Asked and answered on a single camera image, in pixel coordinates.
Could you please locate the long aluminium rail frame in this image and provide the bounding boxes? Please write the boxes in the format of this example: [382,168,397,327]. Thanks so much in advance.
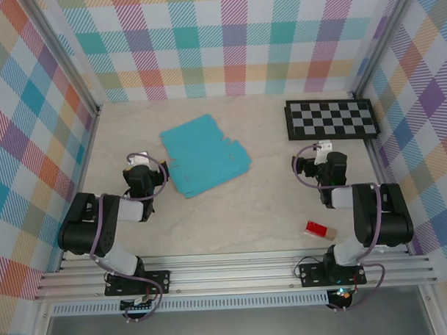
[31,243,440,303]

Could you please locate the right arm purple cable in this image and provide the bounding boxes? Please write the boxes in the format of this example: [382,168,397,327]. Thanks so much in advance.
[291,141,388,315]

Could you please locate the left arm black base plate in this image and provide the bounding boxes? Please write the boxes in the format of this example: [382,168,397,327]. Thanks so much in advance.
[103,269,172,298]

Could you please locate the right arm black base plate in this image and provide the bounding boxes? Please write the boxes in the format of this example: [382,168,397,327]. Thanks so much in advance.
[298,260,368,289]

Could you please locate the red block with wooden end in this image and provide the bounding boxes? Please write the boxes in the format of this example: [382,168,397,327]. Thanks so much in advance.
[303,219,338,242]

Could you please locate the black grey chessboard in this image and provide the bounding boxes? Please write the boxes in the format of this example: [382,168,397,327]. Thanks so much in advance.
[283,97,380,143]

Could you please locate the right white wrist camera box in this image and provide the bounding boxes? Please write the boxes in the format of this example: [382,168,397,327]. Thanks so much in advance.
[315,140,334,166]

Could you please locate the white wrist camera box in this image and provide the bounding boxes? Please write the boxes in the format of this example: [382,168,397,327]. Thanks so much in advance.
[128,150,151,167]
[315,140,334,166]

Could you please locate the aluminium corner post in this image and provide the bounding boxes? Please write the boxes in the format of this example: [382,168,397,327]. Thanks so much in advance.
[344,0,427,100]
[18,0,103,120]

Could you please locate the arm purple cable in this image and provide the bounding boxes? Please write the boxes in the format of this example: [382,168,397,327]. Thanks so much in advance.
[86,151,175,325]
[291,141,388,315]

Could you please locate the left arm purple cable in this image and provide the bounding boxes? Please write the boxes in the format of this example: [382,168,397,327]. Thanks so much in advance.
[86,151,175,325]

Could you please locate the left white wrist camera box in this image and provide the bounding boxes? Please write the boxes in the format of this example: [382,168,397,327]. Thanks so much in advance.
[128,150,151,167]

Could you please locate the teal and white paper box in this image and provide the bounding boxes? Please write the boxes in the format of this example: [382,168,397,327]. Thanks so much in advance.
[158,112,254,201]

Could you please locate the slotted white cable duct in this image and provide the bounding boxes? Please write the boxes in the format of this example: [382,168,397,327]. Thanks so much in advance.
[51,290,331,317]

